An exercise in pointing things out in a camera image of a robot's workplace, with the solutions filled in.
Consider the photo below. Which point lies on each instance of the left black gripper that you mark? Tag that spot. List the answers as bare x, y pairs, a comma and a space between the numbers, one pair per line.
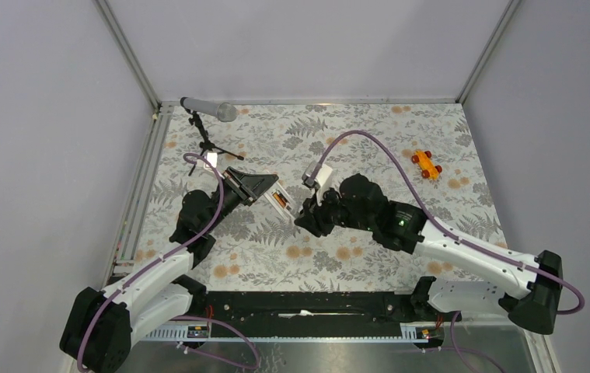
249, 187

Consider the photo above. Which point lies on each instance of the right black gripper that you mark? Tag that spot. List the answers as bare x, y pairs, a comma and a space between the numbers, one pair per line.
313, 216

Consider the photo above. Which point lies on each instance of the white remote control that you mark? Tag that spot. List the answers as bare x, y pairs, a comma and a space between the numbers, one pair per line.
285, 213

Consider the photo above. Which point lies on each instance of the orange battery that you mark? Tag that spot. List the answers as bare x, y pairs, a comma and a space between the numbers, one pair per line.
281, 199

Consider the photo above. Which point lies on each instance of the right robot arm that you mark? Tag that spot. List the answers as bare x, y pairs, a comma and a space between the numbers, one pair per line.
523, 287

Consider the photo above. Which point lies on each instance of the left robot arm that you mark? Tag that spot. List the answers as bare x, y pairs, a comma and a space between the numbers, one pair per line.
104, 325

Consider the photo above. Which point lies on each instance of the black tripod stand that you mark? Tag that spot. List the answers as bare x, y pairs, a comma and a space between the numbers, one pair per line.
206, 145

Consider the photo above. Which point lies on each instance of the grey microphone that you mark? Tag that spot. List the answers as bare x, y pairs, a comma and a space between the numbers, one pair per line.
224, 112

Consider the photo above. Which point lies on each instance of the floral patterned mat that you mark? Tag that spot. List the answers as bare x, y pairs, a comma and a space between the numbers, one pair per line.
257, 250

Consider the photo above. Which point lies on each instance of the orange toy car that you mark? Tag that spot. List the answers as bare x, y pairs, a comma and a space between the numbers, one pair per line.
424, 159

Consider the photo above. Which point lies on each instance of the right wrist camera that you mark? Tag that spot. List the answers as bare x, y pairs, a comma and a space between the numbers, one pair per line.
318, 177

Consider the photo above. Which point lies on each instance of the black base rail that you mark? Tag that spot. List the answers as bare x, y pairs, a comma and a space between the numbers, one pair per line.
336, 314

